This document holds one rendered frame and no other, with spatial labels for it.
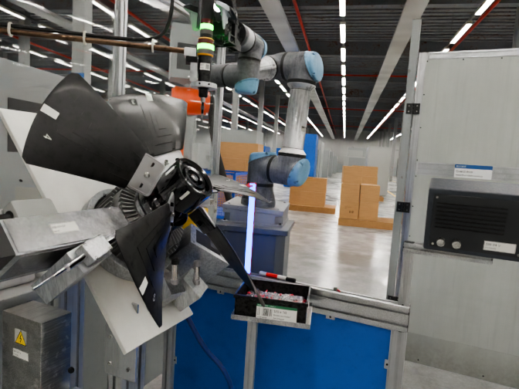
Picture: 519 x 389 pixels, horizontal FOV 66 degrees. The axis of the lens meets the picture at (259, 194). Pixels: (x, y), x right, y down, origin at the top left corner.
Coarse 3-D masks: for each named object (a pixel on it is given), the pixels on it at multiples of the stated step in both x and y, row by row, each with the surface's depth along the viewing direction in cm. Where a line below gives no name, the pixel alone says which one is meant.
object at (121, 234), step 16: (160, 208) 81; (128, 224) 69; (144, 224) 74; (160, 224) 80; (128, 240) 68; (144, 240) 73; (160, 240) 80; (128, 256) 67; (144, 256) 72; (160, 256) 80; (144, 272) 72; (160, 272) 80; (160, 288) 80; (160, 304) 78; (160, 320) 77
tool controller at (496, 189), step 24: (432, 192) 111; (456, 192) 108; (480, 192) 106; (504, 192) 104; (432, 216) 112; (456, 216) 110; (480, 216) 107; (504, 216) 105; (432, 240) 115; (456, 240) 111; (480, 240) 109; (504, 240) 107
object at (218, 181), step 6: (216, 174) 133; (210, 180) 125; (216, 180) 127; (222, 180) 128; (216, 186) 115; (222, 186) 116; (228, 186) 118; (234, 186) 121; (240, 186) 126; (234, 192) 113; (240, 192) 116; (246, 192) 120; (252, 192) 124; (258, 198) 120; (264, 198) 125
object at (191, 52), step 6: (186, 48) 103; (192, 48) 103; (186, 54) 103; (192, 54) 103; (186, 60) 103; (192, 60) 103; (192, 66) 103; (192, 72) 104; (192, 78) 104; (192, 84) 103; (198, 84) 103; (204, 84) 102; (210, 84) 103
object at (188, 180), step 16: (176, 176) 92; (208, 176) 102; (160, 192) 95; (176, 192) 93; (192, 192) 93; (208, 192) 97; (144, 208) 95; (176, 208) 95; (192, 208) 98; (176, 224) 99
